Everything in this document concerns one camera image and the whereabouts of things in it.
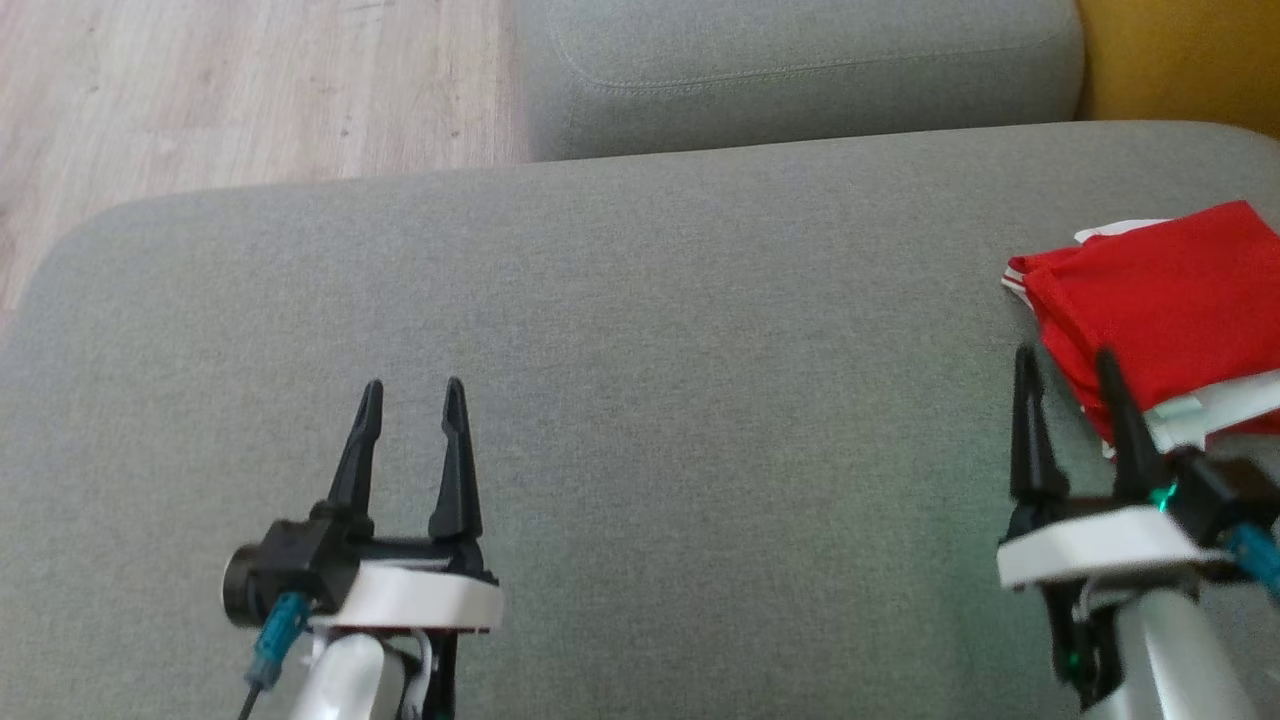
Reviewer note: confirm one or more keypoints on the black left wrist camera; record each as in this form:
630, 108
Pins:
290, 570

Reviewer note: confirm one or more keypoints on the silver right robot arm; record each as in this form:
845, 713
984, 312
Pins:
1170, 660

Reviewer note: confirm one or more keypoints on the wide yellow sofa back cushion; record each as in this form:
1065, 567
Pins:
1180, 60

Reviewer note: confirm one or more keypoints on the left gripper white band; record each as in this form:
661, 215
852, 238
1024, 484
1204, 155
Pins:
420, 600

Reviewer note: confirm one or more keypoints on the small grey sofa seat cushion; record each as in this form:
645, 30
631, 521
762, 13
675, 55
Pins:
800, 80

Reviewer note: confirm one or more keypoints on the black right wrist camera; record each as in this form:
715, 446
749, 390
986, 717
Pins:
1215, 490

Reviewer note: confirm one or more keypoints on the red jersey with white trim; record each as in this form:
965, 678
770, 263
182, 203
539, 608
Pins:
1180, 310

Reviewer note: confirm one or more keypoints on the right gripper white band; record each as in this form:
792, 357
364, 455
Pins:
1090, 545

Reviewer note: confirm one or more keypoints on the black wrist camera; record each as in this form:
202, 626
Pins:
290, 570
1215, 490

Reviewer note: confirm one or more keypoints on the folded red garment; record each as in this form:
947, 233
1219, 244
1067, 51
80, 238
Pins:
1028, 270

